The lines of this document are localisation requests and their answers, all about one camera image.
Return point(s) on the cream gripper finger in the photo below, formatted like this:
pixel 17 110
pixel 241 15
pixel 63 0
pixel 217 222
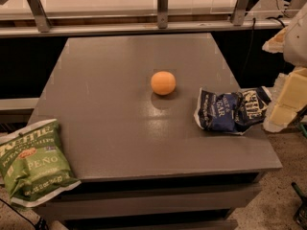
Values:
pixel 276 43
pixel 289 97

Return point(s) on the orange ball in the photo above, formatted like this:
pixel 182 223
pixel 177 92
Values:
pixel 163 83

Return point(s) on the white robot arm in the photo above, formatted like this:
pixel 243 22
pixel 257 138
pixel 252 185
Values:
pixel 295 45

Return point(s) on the blue salt vinegar chip bag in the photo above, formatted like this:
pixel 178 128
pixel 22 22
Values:
pixel 234 112

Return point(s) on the green jalapeno chip bag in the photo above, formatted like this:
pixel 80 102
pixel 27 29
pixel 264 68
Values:
pixel 33 166

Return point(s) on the dark object floor right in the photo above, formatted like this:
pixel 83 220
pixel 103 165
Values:
pixel 300 216

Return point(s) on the grey table with shelves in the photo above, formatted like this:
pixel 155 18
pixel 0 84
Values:
pixel 143 162

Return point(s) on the right metal bracket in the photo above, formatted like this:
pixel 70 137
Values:
pixel 238 16

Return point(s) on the metal bracket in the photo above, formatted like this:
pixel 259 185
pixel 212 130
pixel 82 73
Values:
pixel 162 14
pixel 36 8
pixel 238 16

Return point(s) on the middle metal bracket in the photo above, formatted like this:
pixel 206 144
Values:
pixel 162 14

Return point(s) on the metal counter rail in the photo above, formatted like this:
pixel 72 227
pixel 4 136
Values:
pixel 72 24

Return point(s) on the left metal bracket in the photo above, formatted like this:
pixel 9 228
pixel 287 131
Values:
pixel 36 8

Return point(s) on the black cable floor left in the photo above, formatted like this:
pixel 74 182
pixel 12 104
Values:
pixel 40 225

